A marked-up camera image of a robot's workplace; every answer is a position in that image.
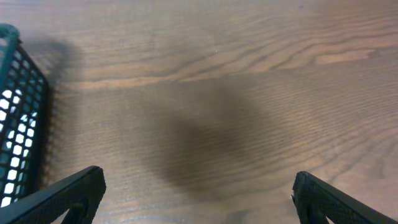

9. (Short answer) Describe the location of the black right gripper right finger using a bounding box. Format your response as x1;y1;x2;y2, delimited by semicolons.
292;171;397;224

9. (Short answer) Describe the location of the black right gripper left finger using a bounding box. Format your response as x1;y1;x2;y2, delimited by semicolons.
1;166;106;224

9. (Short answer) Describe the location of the dark green plastic basket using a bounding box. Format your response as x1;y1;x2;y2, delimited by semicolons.
1;24;49;207

